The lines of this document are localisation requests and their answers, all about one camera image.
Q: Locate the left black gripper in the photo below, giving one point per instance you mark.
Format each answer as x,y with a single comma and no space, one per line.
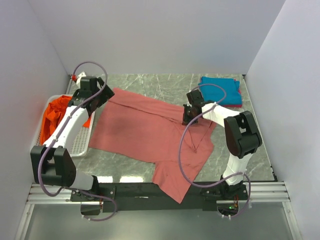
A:
106,94

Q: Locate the salmon pink t-shirt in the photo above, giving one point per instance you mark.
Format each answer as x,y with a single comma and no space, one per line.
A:
150,130

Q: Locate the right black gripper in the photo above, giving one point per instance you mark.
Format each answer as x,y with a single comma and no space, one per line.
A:
186,121

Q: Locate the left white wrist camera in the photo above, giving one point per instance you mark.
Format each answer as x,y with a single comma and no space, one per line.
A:
77,78

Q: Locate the folded magenta t-shirt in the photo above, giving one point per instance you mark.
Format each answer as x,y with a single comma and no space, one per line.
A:
237,106

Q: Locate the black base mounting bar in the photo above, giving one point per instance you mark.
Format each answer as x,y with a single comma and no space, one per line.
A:
144,196

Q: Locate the orange t-shirt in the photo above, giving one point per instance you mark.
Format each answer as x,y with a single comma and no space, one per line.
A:
52,116

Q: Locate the white plastic basket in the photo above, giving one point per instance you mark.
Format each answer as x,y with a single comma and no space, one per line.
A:
80,144

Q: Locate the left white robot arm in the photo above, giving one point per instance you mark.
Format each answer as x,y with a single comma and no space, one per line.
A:
51,161

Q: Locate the folded blue t-shirt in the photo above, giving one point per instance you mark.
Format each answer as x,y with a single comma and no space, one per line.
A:
220,91

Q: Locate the aluminium frame rail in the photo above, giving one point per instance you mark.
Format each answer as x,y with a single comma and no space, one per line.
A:
261,192

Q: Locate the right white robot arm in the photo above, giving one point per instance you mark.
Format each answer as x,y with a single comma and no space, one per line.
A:
242,138

